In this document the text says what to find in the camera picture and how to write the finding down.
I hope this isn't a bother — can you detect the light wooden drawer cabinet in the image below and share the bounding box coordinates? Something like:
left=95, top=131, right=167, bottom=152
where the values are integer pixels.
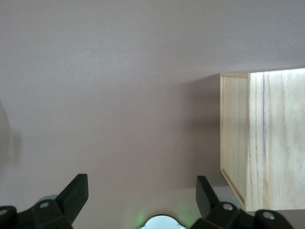
left=219, top=68, right=305, bottom=212

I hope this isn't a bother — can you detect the brown table cover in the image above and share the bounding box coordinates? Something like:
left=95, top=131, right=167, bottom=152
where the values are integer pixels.
left=0, top=0, right=305, bottom=229

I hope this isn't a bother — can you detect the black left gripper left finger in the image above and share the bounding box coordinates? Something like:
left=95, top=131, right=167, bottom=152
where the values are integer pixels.
left=0, top=173, right=89, bottom=229

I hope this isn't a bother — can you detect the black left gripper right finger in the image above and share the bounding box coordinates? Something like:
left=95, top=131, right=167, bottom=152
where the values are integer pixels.
left=195, top=176, right=294, bottom=229

